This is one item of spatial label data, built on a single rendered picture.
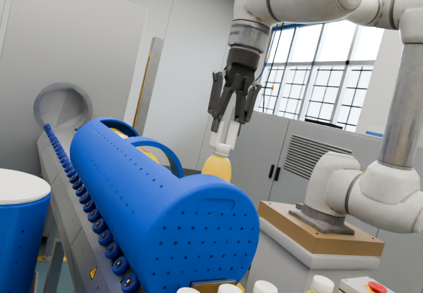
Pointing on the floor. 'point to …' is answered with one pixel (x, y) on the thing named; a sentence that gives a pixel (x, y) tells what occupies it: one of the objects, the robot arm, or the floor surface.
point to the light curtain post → (146, 88)
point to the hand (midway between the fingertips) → (224, 135)
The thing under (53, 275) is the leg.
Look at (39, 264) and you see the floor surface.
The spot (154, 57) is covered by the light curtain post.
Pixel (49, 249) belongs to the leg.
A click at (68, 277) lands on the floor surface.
